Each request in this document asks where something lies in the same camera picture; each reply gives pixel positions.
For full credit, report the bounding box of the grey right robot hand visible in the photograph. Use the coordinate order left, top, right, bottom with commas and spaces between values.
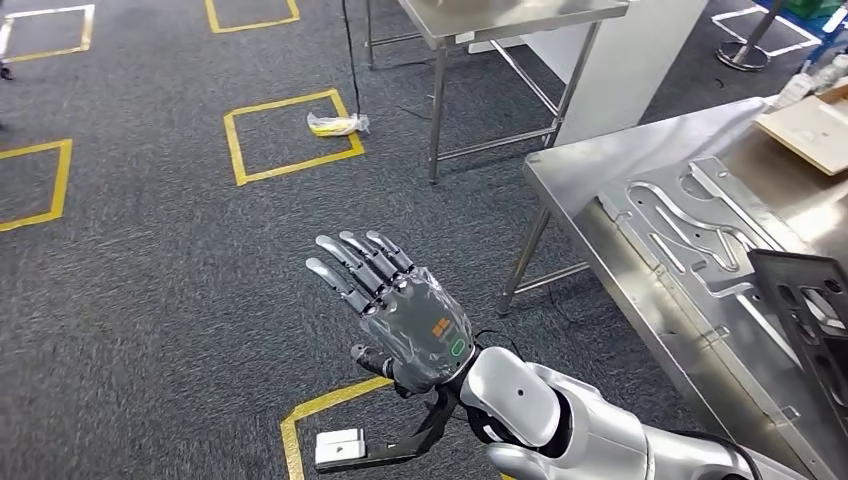
305, 230, 477, 397

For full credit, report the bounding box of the long black metal part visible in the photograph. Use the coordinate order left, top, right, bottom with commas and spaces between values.
747, 248, 848, 439

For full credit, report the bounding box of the stainless steel workbench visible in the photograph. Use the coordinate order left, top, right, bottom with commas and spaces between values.
496, 95, 848, 480

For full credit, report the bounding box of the yellow item in clear bag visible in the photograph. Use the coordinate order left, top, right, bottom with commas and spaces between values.
306, 111, 370, 138

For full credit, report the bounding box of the large silver stamped panel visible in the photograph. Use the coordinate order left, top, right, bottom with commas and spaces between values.
596, 155, 848, 480

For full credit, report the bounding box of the stainless steel table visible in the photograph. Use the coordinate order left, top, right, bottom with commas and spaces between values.
364, 0, 631, 185

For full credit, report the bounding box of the white board panel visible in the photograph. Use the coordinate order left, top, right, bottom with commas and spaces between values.
523, 0, 710, 147

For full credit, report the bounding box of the white foam insert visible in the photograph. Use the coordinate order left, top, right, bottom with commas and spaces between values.
755, 95, 848, 177

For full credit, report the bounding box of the white bottle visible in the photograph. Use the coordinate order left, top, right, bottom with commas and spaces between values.
813, 52, 848, 91
773, 71, 815, 111

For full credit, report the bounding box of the cardboard box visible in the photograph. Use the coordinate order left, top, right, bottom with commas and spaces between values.
753, 82, 848, 177

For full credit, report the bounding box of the green box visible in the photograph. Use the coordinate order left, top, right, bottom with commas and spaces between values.
786, 0, 841, 19

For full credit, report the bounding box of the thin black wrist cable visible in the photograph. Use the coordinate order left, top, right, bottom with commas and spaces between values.
473, 329, 525, 359

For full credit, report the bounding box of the black camera bracket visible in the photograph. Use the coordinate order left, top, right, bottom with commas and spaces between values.
313, 387, 462, 475

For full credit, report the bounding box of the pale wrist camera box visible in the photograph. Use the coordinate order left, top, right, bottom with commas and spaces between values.
313, 428, 367, 466

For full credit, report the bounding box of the long black floor cable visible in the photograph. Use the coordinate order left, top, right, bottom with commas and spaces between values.
341, 0, 362, 117

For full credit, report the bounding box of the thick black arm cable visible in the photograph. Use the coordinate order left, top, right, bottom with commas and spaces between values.
669, 430, 763, 480

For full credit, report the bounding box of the chrome stanchion post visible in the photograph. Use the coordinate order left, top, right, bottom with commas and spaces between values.
715, 0, 786, 73

